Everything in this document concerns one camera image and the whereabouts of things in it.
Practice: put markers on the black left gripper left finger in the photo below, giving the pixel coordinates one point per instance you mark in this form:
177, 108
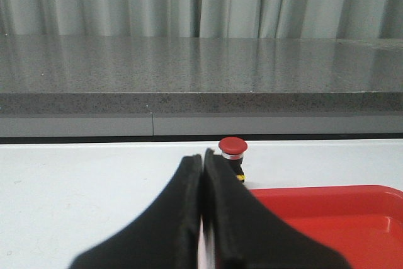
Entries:
165, 235

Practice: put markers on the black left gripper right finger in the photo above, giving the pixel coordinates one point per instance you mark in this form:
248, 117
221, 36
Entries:
242, 233

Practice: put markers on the pale grey curtain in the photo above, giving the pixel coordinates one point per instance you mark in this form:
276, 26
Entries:
205, 18

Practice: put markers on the grey stone counter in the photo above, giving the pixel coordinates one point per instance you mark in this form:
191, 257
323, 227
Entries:
78, 86

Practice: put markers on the red plastic tray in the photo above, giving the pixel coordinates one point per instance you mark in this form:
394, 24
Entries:
363, 222

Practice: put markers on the red mushroom push button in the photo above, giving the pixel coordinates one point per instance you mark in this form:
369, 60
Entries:
232, 150

